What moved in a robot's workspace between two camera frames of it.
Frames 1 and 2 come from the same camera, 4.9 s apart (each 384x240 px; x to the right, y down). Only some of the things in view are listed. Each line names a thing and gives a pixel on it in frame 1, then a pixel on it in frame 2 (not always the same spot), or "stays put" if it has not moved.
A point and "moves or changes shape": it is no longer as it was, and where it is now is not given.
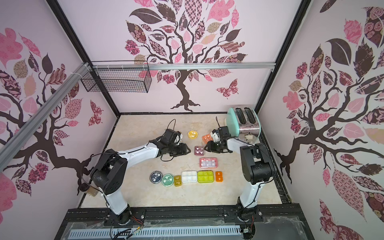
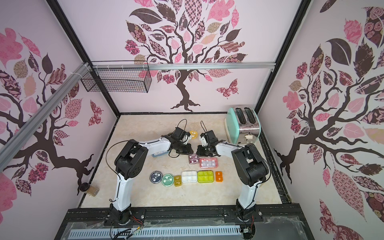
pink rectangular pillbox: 208,162 stays put
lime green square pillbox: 205,176 stays put
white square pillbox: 189,176 stays put
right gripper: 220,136 → 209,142
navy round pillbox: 155,177 stays put
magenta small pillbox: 199,150 moves or changes shape
